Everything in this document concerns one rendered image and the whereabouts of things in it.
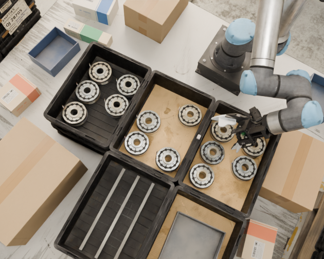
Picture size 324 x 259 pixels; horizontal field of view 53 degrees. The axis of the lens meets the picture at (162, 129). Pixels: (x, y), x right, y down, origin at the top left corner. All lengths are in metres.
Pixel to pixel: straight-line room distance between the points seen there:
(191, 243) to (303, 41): 2.01
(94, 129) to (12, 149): 0.33
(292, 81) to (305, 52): 1.77
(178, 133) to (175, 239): 0.44
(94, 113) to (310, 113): 0.87
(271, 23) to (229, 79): 0.56
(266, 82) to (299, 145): 0.51
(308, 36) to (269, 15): 1.86
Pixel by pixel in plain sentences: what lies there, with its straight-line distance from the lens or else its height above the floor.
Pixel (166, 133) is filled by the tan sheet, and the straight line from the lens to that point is 1.40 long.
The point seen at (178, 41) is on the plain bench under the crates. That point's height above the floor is 0.70.
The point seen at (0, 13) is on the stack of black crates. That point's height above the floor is 0.50.
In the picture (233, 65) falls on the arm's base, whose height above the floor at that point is 0.83.
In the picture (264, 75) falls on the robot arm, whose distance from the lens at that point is 1.05.
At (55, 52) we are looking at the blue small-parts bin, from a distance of 1.76.
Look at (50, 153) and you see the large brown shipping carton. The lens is 1.35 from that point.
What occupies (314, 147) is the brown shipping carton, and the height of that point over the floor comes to 0.86.
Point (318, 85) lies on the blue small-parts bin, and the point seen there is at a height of 0.70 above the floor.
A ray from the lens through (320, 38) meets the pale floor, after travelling 2.97.
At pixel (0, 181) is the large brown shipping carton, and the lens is 1.39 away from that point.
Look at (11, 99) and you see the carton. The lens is 1.62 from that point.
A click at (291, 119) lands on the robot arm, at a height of 1.27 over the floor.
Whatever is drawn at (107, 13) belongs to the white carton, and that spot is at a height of 0.79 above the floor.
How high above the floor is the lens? 2.16
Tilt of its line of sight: 72 degrees down
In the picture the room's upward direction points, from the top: 10 degrees clockwise
